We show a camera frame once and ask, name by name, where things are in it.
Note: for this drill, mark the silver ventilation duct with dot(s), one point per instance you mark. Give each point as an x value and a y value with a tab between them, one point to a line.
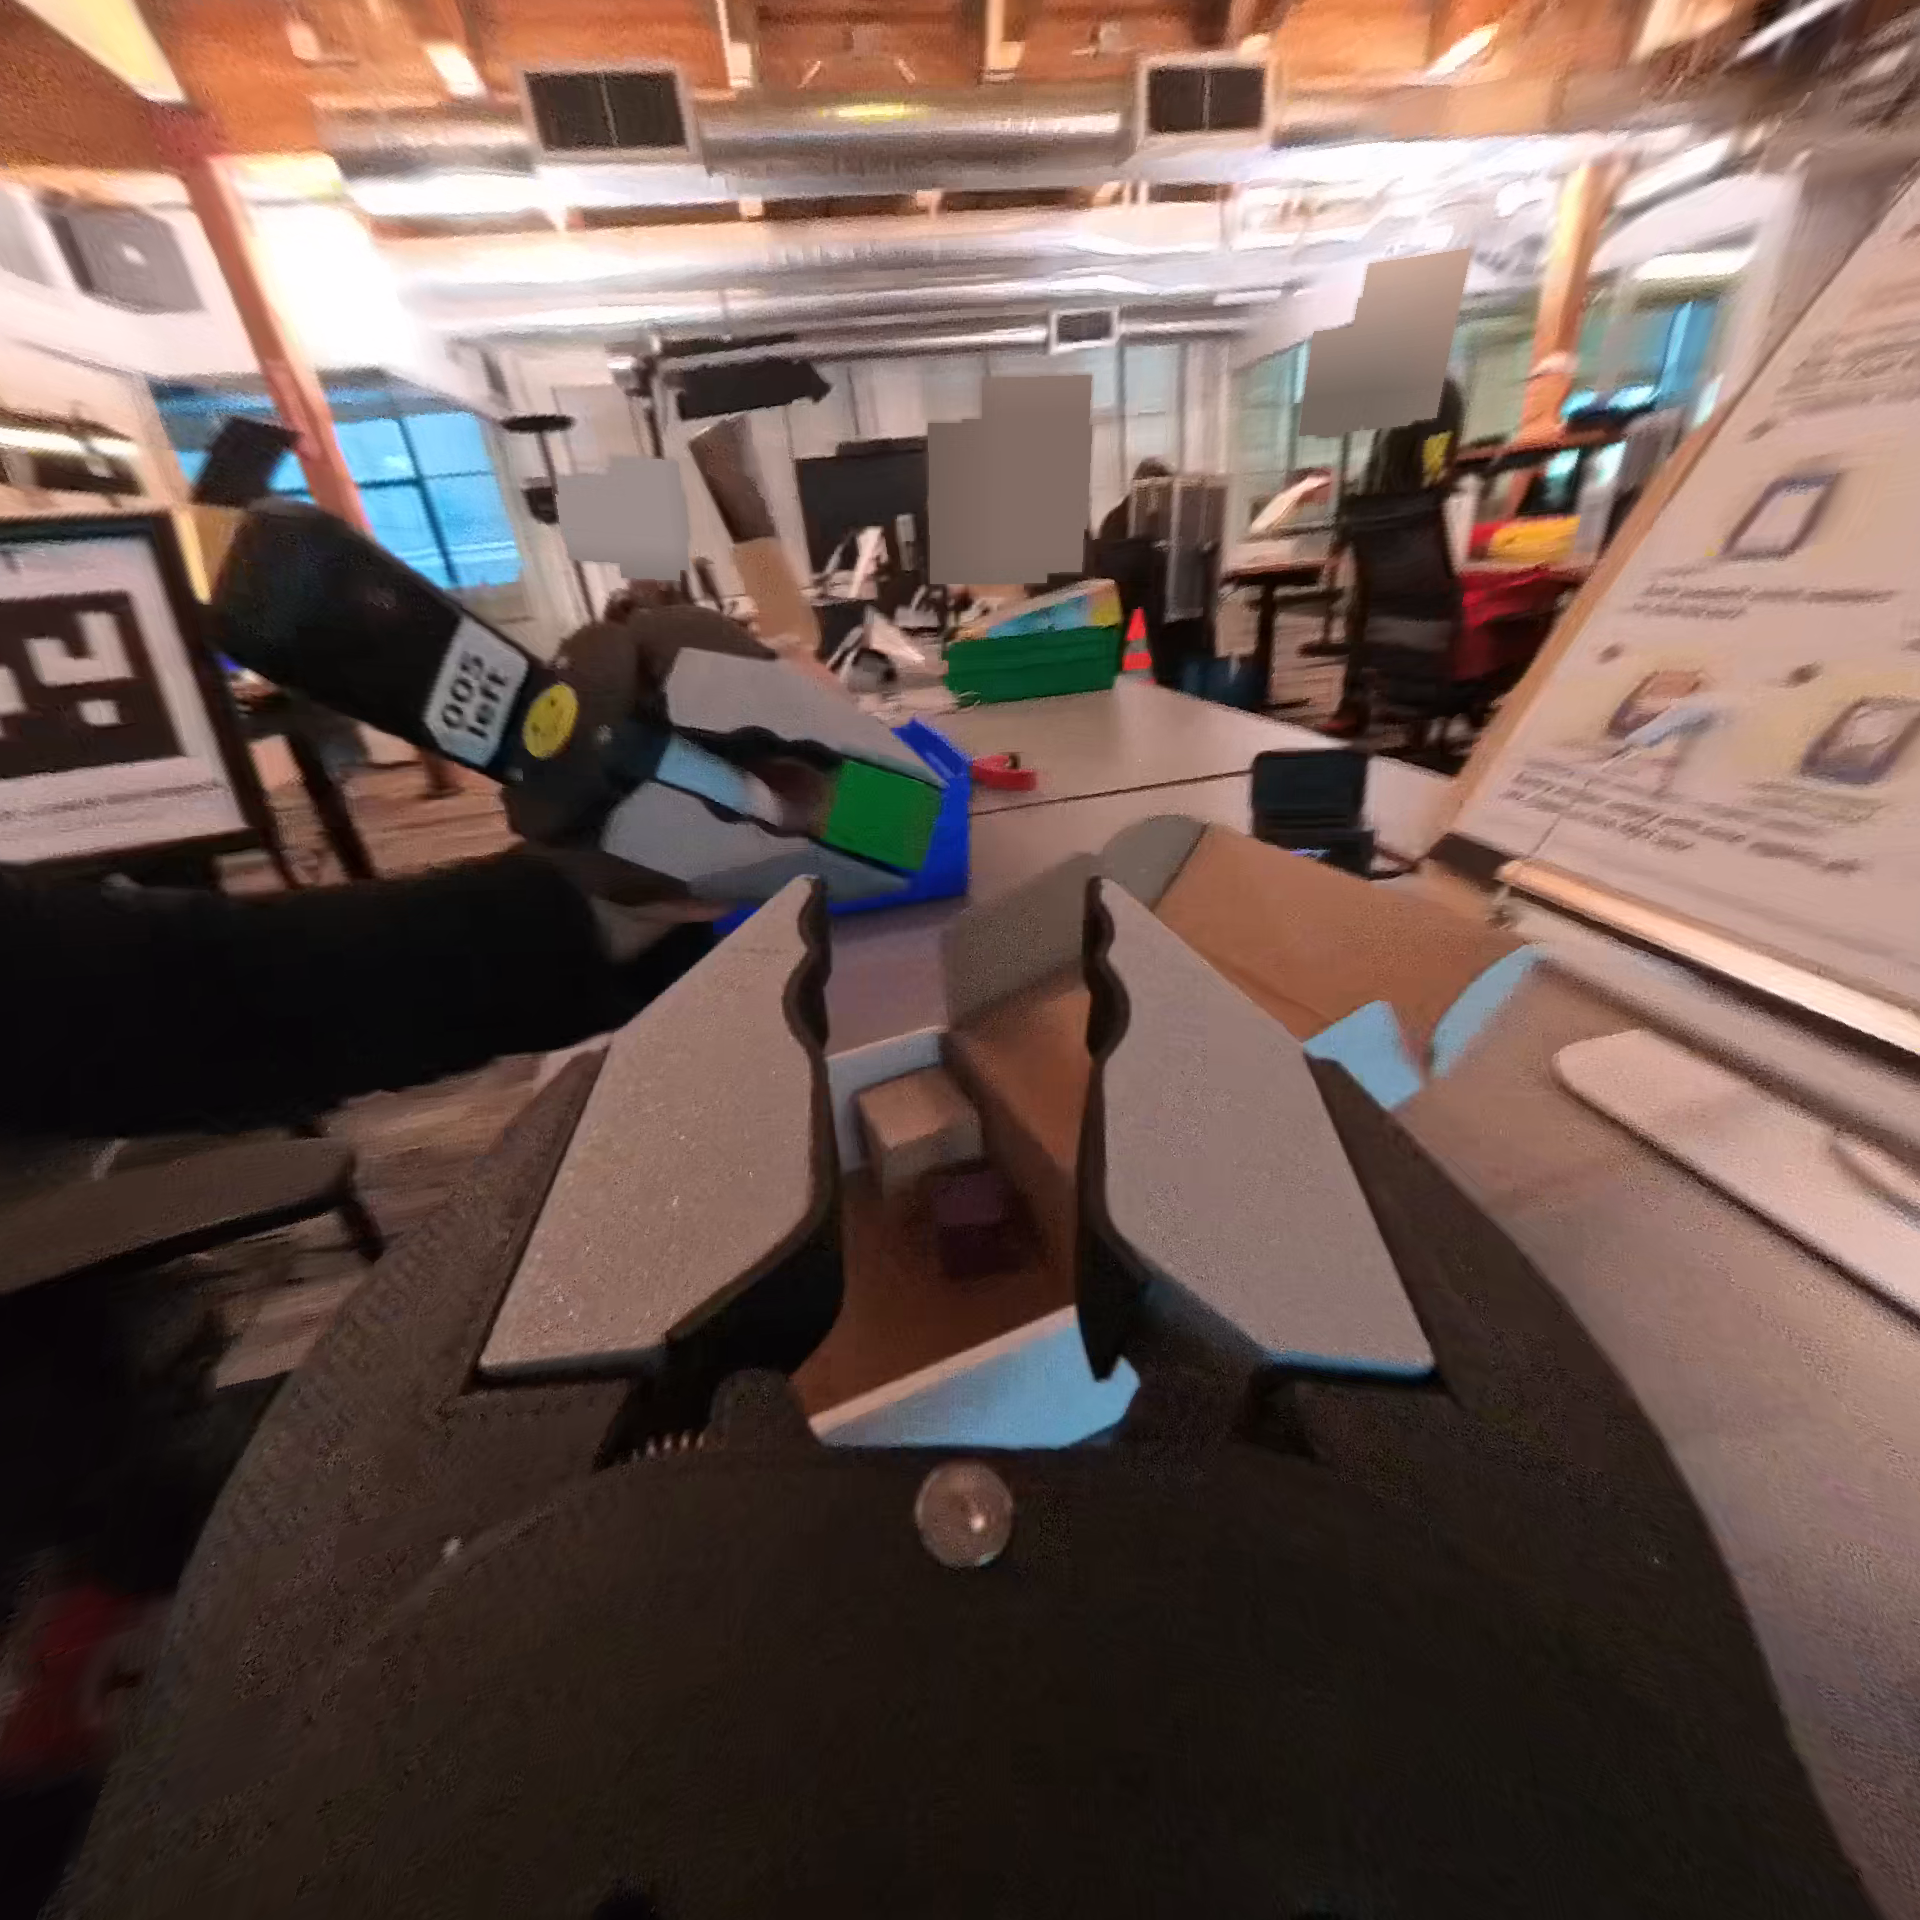
897	136

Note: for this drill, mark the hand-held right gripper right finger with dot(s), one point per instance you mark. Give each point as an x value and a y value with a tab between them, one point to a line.
1262	1186

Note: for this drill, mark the orange traffic cone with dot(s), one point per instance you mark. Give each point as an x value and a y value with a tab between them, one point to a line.
1142	639

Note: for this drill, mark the person's left forearm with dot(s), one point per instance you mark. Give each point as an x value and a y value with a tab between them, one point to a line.
301	990

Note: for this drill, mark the white cardboard mailer box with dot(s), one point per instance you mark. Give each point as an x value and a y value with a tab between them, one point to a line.
1321	931

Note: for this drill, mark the blue plastic bin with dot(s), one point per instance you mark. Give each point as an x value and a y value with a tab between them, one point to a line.
944	841

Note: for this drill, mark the white display stand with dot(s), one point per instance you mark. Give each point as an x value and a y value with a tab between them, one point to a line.
1723	1141

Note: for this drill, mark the natural wood cube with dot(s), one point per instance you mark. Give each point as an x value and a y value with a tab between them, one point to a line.
918	1133

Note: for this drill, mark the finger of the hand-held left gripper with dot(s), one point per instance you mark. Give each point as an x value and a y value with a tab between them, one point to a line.
704	848
776	704

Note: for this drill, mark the red hand tool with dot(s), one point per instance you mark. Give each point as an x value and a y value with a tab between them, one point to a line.
1005	770

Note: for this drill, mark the printed instruction sheet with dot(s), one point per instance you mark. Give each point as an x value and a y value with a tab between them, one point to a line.
1723	723

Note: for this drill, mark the colourful flat box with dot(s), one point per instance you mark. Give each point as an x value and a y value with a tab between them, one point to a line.
1057	606

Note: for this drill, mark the green cube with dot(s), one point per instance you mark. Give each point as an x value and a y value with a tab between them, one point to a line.
882	818

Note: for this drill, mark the person's black clothing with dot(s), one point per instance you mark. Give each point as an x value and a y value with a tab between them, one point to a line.
93	1500

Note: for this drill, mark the black white marker sign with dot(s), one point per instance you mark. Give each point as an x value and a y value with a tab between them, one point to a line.
103	691

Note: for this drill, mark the orange steel column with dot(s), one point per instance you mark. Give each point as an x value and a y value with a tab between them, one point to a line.
276	348

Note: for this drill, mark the purple cube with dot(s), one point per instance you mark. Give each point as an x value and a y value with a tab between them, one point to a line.
975	1223

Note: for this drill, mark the black monitor screen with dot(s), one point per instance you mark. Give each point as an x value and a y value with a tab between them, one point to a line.
864	511

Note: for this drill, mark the green plastic bin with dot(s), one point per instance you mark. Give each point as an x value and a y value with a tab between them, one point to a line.
1036	665

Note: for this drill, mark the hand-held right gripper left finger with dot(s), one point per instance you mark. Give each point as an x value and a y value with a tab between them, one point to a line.
674	1186

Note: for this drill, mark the instruction sheet on stand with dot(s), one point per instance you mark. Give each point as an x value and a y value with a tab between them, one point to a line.
1499	834

